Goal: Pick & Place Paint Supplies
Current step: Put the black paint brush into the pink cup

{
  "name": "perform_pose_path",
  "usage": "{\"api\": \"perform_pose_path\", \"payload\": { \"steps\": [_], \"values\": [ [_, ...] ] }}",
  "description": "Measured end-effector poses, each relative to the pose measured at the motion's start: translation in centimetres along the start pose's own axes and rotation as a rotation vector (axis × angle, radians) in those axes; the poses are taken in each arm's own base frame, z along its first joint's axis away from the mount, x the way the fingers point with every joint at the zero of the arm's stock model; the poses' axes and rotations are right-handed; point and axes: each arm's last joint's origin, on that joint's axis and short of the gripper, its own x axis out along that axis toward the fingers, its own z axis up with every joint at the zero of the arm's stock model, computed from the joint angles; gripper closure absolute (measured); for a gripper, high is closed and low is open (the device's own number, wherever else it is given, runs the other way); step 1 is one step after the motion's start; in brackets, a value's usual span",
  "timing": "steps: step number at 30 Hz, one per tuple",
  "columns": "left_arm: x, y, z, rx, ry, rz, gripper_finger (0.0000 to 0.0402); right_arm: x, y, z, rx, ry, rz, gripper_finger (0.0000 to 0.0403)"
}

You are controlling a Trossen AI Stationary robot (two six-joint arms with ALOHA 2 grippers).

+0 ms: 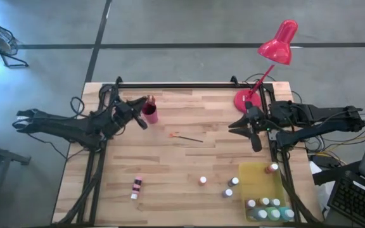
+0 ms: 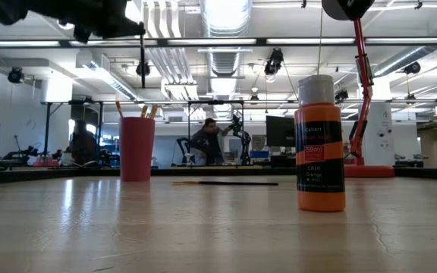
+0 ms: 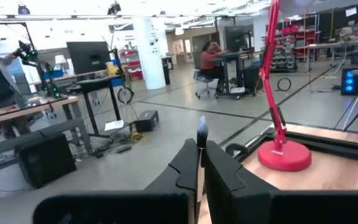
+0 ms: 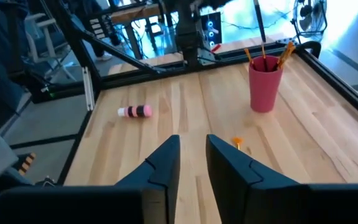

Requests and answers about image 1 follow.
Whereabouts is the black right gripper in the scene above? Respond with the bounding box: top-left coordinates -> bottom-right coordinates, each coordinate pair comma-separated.
228,101 -> 271,153

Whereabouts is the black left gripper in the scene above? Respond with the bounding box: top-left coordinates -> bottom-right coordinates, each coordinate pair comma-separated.
111,96 -> 149,131

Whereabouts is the red plastic cup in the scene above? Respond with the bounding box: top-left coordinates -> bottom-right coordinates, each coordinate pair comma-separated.
141,103 -> 159,125

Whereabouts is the small red-orange paint bottle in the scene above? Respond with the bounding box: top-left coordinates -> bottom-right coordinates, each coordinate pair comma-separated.
264,162 -> 279,174

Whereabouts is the pink paint bottle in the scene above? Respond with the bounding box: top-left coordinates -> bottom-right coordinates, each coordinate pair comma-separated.
130,175 -> 143,200

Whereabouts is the green paint bottle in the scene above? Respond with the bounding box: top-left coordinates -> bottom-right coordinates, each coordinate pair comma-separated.
266,206 -> 281,222

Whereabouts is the teal paint bottle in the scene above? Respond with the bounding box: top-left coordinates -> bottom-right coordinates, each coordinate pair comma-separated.
279,205 -> 296,222

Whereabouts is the red desk lamp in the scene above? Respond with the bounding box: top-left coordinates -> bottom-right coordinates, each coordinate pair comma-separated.
233,19 -> 299,114

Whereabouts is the yellow translucent tray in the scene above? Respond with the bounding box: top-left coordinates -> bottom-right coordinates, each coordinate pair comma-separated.
238,161 -> 290,224

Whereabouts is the black keyboard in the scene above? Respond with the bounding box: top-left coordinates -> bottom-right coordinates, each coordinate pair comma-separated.
326,170 -> 365,228

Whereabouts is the black floor stand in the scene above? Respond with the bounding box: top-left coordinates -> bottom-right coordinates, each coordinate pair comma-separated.
0,137 -> 32,222

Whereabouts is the black lamp cord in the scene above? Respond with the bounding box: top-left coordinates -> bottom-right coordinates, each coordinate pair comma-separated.
244,72 -> 303,104

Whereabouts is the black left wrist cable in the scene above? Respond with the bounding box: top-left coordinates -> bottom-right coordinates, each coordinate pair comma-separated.
70,84 -> 120,117

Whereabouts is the black desk bracket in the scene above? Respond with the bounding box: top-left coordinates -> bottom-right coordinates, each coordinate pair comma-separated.
312,161 -> 361,187

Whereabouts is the yellow cable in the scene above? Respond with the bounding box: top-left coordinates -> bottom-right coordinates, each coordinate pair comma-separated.
323,134 -> 365,153

